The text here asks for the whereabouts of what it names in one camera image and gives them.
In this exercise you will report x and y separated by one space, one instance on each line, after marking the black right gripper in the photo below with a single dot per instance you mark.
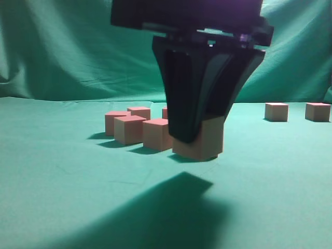
198 79

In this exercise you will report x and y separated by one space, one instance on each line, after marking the pink cube placed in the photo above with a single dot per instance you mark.
140 111
165 113

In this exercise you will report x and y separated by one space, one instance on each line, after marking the pink cube column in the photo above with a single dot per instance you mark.
277 112
128 130
318 112

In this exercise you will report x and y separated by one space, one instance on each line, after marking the pink cube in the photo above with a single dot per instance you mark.
109 120
208 143

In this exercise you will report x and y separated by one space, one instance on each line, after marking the pink cube low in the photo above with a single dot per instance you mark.
156 134

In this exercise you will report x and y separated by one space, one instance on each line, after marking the green backdrop cloth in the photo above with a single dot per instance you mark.
64 184

